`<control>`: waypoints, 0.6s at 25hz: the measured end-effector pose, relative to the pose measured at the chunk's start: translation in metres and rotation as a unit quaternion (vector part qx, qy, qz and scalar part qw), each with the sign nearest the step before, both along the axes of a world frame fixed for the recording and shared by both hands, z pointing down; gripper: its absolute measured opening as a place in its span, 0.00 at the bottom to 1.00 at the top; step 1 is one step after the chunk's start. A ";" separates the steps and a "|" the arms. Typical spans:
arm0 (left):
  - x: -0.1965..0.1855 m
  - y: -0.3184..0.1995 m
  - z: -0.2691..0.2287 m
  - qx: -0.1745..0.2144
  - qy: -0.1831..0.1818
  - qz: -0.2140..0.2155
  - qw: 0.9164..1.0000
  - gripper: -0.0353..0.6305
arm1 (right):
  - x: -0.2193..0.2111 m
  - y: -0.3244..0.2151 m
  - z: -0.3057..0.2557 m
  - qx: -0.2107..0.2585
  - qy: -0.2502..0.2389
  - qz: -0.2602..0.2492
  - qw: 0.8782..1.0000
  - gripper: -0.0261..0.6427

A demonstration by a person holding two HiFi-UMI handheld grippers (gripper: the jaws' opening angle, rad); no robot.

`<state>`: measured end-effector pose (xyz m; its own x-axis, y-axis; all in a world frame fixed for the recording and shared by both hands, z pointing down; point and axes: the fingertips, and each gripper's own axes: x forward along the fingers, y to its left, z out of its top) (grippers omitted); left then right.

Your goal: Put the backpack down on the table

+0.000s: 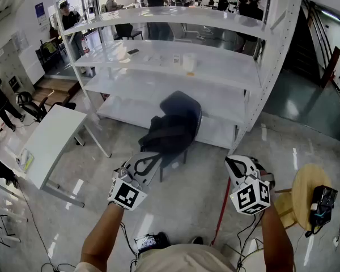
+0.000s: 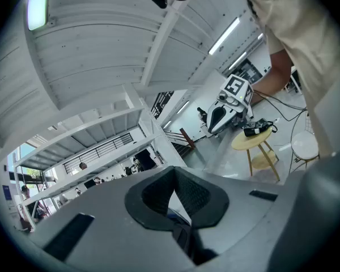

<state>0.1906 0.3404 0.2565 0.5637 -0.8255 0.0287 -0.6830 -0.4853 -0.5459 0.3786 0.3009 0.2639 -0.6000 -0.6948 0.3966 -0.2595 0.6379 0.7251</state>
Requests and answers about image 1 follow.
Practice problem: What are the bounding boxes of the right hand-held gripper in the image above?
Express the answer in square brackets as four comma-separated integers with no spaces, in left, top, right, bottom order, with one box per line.
[224,155,276,216]

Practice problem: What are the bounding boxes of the black floor cable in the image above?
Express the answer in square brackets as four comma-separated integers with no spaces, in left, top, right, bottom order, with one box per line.
[16,181,77,272]

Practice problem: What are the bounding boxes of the white metal shelving unit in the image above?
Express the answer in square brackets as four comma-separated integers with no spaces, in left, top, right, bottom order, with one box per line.
[52,0,304,156]

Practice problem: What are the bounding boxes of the booklet with yellow cover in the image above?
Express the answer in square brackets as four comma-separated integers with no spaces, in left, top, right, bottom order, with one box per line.
[16,148,35,173]

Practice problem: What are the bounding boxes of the white toilet paper roll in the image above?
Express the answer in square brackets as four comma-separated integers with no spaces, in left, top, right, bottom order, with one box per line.
[182,52,198,73]

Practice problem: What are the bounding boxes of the person's beige shirt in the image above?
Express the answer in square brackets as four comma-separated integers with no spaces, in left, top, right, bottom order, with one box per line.
[73,244,236,272]

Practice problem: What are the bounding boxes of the red floor cable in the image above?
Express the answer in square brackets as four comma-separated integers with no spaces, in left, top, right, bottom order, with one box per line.
[210,177,232,247]

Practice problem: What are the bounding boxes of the person's left forearm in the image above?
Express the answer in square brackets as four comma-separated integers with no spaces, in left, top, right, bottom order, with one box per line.
[79,202,125,272]

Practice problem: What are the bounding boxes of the wooden steps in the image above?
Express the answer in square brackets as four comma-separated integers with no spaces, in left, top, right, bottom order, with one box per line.
[31,78,82,107]

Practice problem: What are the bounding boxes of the white locker cabinet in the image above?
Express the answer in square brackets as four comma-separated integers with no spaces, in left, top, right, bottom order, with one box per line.
[0,38,36,96]

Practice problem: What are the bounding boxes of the dark mesh chair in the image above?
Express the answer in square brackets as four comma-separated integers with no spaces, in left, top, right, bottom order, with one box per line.
[158,90,203,183]

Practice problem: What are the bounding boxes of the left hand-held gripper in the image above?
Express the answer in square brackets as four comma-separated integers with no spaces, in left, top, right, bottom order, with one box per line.
[107,151,163,211]

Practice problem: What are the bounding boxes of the white chair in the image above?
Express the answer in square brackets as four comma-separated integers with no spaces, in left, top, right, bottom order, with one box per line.
[169,23,206,44]

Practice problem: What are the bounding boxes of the blue wall poster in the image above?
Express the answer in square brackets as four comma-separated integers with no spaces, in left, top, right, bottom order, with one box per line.
[35,2,47,26]

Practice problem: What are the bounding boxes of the dark staircase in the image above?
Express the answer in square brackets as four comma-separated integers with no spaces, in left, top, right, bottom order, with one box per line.
[283,0,334,88]

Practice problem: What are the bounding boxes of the yellow-green bag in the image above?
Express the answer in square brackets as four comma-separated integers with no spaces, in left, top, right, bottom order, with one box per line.
[41,41,58,55]

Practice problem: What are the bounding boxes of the black device with screen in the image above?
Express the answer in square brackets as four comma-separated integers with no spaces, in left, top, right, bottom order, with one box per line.
[134,231,171,252]

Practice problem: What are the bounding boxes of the brown post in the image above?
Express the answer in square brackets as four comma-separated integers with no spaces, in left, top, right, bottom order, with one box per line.
[320,46,340,89]

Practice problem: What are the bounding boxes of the white table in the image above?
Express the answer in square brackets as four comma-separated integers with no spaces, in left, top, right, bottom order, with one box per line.
[24,104,113,209]

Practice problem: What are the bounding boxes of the black office chair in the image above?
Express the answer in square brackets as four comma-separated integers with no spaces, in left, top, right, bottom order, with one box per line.
[15,91,77,124]

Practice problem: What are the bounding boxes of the person's right forearm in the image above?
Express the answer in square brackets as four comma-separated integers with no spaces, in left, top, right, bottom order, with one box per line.
[259,208,296,272]

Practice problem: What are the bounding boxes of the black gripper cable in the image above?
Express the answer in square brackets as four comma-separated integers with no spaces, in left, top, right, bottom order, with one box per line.
[236,210,266,271]
[119,221,139,266]

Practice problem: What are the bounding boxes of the round wooden stool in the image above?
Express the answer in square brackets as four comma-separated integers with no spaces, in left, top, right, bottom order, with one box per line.
[274,163,334,232]

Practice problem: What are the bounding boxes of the black electronic device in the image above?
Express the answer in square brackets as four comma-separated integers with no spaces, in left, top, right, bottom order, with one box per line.
[310,185,338,228]

